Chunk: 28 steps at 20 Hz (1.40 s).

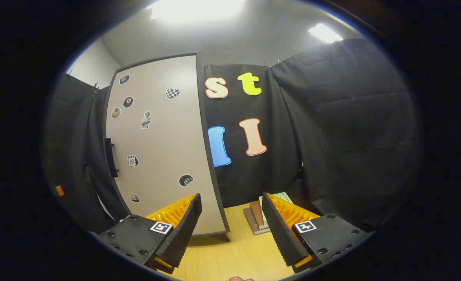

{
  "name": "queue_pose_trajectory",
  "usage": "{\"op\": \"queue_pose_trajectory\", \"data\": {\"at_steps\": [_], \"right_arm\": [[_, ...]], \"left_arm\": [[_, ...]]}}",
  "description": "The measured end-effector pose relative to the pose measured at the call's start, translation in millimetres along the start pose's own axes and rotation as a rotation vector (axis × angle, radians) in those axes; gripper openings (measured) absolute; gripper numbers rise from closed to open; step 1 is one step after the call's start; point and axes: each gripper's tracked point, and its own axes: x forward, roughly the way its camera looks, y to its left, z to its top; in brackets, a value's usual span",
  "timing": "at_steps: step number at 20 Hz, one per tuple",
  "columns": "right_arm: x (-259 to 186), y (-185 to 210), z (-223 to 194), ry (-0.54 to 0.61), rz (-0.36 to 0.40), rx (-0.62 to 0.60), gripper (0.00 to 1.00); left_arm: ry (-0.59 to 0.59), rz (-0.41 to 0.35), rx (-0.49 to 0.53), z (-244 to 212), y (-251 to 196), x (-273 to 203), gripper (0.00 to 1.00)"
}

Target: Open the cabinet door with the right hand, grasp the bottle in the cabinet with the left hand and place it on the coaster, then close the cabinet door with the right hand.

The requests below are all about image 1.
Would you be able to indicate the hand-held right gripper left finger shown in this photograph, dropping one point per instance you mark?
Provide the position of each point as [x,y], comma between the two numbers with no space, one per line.
[183,230]

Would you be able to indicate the ceiling light panel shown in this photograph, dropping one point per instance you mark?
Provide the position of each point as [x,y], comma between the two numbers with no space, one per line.
[197,8]
[324,33]

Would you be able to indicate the black backdrop cloth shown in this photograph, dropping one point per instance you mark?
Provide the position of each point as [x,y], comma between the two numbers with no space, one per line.
[331,136]

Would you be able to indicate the grey book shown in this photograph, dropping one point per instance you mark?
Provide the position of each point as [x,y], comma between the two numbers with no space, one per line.
[253,224]

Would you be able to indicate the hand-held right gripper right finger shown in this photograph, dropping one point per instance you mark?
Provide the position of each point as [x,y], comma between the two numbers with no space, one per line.
[279,230]

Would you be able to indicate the brown book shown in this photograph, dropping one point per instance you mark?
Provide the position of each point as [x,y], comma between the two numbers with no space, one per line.
[257,212]

